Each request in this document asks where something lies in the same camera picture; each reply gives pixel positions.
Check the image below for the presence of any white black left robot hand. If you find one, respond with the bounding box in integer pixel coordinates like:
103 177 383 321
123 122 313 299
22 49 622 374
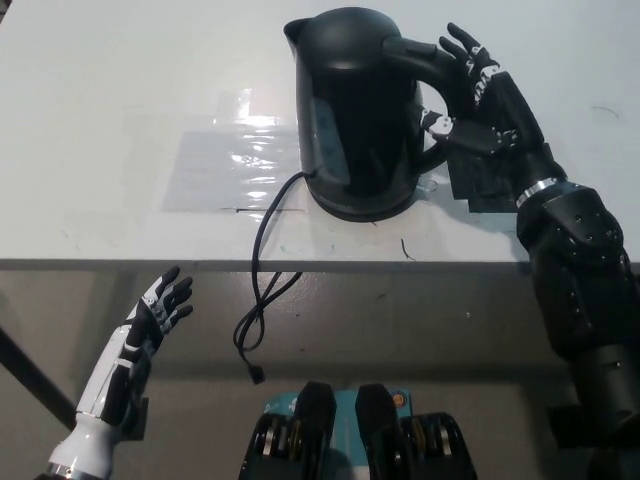
73 266 195 441

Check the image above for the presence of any black electric kettle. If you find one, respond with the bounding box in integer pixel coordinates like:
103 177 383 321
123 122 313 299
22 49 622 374
282 8 475 214

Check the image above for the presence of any black power cable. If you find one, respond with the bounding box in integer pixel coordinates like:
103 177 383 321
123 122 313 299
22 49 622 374
232 169 307 386

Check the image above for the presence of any black table leg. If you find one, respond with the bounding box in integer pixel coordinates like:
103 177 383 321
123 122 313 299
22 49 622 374
0 294 77 431

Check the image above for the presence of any clear plastic sheet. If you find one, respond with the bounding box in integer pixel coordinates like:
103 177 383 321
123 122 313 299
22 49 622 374
161 87 304 214

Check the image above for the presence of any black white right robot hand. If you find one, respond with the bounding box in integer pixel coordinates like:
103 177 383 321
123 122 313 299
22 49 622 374
418 22 570 200

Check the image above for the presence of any black tape patch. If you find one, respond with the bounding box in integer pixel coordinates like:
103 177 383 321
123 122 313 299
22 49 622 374
446 144 532 215

